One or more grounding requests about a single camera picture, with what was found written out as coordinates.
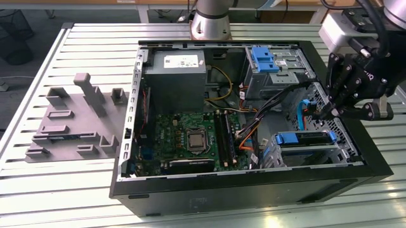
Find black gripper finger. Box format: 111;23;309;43
336;95;394;122
318;53;362;119

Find blue data wire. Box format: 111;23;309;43
297;99;317;131

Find hard disk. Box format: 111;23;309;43
265;131;338;159

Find metal disk bay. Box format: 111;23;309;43
272;129;361;167

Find metal optical drive cage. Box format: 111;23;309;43
244;46;317;100

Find blue drive latch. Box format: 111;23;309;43
253;47;280;73

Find wooden cabinet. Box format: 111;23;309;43
324;0;406;55

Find black RAM stick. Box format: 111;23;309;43
222;110;238;165

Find black PC case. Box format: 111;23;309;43
109;39;394;217

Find silver CPU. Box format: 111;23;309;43
190;133;208;147

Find grey power supply unit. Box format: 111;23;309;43
145;49;209;114

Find green motherboard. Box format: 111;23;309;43
137;111;252;178

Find black graphics card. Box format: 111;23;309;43
161;158;217;176

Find wooden workbench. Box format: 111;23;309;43
19;0;337;23

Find grey parts rack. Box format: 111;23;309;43
25;72;131;164

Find black mesh waste bin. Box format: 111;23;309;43
0;9;35;65

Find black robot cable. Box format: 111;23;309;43
320;0;392;57

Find black power wire connector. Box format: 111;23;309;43
305;104;322;117

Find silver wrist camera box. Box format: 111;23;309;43
318;11;381;52

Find black wire bundle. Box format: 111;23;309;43
238;80;312;141

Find yellow wire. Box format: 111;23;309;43
205;66;234;103

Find orange wire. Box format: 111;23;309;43
238;139;254;151

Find thin red wire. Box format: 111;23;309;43
142;87;151;126

